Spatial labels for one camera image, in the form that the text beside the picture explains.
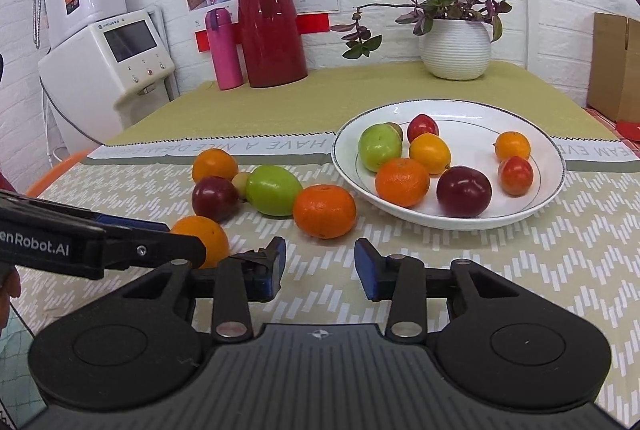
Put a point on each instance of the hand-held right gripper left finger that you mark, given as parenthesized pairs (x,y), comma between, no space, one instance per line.
(275,267)

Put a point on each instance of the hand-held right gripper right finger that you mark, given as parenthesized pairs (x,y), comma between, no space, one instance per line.
(365,272)

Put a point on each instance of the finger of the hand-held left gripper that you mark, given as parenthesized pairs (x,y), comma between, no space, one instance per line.
(160,251)
(130,224)

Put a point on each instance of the large orange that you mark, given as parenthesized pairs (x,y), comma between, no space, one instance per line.
(200,227)

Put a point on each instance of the tangerine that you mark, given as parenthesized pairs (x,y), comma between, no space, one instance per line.
(324,211)
(402,182)

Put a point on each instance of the dark red plum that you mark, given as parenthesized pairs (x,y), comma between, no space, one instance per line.
(464,191)
(215,199)

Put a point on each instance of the green mango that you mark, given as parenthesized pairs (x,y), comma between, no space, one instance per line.
(379,149)
(274,190)

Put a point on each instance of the kiwi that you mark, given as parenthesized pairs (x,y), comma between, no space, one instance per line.
(396,130)
(240,184)

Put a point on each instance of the yellow-orange citrus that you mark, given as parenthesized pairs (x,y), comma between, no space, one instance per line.
(430,153)

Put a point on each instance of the small red plum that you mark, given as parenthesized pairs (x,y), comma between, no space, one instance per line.
(515,175)
(422,128)

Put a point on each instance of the white plate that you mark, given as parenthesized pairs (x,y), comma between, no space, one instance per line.
(467,135)

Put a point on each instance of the small orange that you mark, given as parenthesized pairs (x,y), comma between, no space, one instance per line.
(512,146)

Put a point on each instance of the person's left hand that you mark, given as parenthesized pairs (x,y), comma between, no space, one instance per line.
(10,285)

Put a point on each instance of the patterned tablecloth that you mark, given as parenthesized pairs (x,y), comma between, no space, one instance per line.
(450,270)

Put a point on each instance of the green cutting mat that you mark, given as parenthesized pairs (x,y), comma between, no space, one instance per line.
(20,370)

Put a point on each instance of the white water dispenser with screen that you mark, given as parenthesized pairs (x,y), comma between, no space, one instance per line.
(90,80)

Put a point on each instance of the pink bottle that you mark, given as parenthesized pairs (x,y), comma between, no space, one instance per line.
(223,55)

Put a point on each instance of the red thermos jug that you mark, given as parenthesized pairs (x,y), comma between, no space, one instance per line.
(272,35)

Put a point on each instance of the potted plant white ribbed pot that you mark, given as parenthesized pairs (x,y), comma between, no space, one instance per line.
(455,50)

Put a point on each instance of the red paper sheet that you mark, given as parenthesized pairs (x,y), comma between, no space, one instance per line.
(315,24)

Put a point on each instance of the cardboard box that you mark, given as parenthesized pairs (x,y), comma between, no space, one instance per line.
(615,70)

